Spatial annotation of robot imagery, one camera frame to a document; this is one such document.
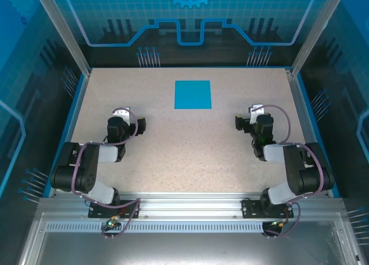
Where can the blue square paper sheet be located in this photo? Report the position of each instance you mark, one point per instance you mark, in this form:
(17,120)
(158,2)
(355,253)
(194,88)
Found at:
(192,94)

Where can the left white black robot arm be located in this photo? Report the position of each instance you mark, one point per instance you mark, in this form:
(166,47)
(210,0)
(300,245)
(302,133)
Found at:
(86,172)

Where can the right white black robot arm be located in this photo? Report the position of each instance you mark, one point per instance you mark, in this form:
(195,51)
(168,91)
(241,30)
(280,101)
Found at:
(291,167)

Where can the blue table edge strip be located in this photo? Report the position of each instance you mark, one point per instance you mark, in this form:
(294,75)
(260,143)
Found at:
(75,103)

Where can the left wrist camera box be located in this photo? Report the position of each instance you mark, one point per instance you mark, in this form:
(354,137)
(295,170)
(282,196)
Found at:
(121,113)

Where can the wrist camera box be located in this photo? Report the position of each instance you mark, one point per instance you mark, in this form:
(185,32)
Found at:
(121,113)
(256,110)

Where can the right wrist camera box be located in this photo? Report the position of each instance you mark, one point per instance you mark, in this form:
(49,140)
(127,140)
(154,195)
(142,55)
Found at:
(256,110)

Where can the aluminium side rail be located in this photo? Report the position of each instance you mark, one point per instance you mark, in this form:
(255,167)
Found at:
(299,103)

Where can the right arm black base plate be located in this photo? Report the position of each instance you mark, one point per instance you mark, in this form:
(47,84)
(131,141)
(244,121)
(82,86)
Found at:
(248,210)

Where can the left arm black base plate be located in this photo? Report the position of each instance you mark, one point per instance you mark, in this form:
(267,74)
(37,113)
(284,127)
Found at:
(93,214)

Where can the aluminium frame rail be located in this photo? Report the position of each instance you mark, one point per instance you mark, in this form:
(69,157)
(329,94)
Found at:
(190,204)

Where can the aluminium frame post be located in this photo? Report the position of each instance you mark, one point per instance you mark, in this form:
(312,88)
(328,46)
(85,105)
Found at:
(317,31)
(64,31)

